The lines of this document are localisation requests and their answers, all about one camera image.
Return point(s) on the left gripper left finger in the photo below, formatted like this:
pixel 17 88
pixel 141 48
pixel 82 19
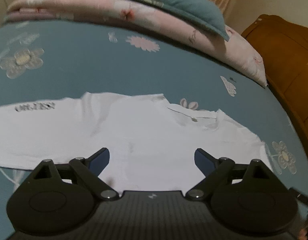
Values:
pixel 57 198

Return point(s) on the person's right hand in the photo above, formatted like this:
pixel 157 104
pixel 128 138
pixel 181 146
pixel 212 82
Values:
pixel 303 234

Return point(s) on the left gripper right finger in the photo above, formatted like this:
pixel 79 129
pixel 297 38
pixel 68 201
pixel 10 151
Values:
pixel 247 199

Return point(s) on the white long-sleeve shirt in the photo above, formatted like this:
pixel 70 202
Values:
pixel 151 141

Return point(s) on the wooden headboard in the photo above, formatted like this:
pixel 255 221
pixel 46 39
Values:
pixel 284 48

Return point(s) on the pink floral folded quilt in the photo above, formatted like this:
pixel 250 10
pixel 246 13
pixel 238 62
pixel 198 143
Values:
pixel 236 52

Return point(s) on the teal floral bed sheet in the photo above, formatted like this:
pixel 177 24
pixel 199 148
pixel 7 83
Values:
pixel 53 60

